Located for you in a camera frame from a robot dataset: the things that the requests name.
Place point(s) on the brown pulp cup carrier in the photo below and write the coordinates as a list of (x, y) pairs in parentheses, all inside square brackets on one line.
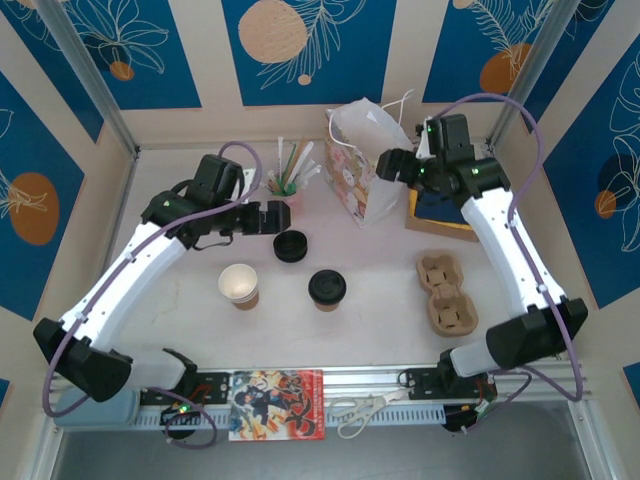
[(446, 291)]

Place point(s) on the aluminium frame post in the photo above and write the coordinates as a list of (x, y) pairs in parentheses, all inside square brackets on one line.
[(532, 75), (105, 100)]

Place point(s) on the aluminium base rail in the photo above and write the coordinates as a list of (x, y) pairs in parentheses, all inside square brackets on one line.
[(360, 377)]

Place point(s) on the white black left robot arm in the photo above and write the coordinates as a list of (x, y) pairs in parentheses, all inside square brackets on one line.
[(125, 285)]

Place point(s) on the black plastic cup lid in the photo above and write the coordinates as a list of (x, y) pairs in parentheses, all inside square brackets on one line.
[(290, 247)]

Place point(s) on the colourful comic book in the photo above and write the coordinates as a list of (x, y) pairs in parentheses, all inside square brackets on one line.
[(275, 405)]

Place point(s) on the aluminium side rail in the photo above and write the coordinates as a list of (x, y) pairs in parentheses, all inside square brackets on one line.
[(490, 151), (120, 205)]

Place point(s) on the brown paper coffee cup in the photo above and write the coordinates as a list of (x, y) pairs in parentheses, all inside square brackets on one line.
[(327, 306), (239, 285)]

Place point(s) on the green straw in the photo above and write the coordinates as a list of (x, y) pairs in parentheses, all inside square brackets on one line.
[(291, 162)]

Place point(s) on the coffee cup with black lid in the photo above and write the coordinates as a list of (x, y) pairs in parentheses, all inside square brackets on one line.
[(327, 286)]

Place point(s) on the pink straw cup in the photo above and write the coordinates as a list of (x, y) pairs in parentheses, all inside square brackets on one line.
[(298, 199)]

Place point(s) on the white printed paper bag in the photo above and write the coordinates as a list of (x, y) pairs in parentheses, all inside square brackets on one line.
[(380, 210)]

